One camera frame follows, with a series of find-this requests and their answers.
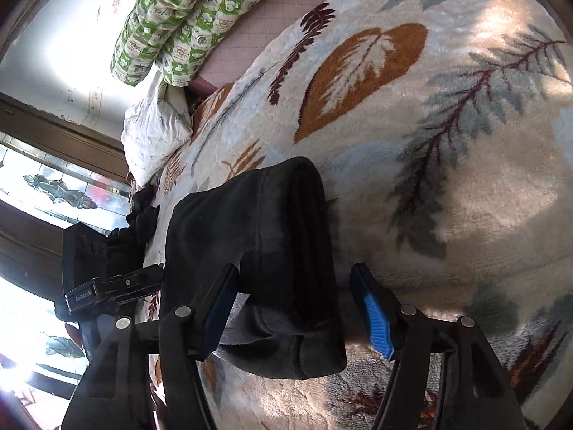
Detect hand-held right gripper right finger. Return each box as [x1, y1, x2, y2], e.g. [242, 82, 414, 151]
[350, 262, 526, 430]

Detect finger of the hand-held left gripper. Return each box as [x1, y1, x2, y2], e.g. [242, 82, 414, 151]
[96, 265, 165, 306]

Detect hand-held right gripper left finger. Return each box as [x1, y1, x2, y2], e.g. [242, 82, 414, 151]
[60, 263, 240, 430]

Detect black pants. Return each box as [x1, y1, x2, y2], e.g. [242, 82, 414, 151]
[159, 156, 348, 379]

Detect pile of black clothes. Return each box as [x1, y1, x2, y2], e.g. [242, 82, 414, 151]
[105, 187, 162, 275]

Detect stained glass window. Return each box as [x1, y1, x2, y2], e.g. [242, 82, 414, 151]
[0, 132, 135, 236]

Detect leaf pattern glass window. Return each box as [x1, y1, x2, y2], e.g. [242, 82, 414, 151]
[0, 277, 92, 397]

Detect white pillow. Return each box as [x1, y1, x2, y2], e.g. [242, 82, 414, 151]
[122, 81, 194, 189]

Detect leaf print fleece blanket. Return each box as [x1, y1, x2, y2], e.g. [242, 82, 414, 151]
[130, 0, 573, 430]

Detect pink quilted bed sheet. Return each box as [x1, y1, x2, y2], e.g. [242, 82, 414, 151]
[192, 0, 433, 97]

